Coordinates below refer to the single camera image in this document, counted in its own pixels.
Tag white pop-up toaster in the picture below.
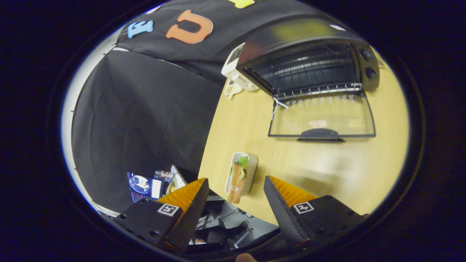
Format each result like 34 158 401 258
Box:
221 43 260 92

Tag black toaster oven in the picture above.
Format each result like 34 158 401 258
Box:
236 18 381 142

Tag sandwich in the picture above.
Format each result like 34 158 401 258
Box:
227 156 249 204

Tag blue printed box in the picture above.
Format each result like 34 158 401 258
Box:
127 172 169 203

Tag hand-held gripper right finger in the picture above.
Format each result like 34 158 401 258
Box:
264 176 369 250

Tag white string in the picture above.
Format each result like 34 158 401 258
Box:
271 96 289 120

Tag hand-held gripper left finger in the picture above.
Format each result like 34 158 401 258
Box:
113 178 210 253

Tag white rectangular dish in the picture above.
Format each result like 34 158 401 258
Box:
224 152 258 196

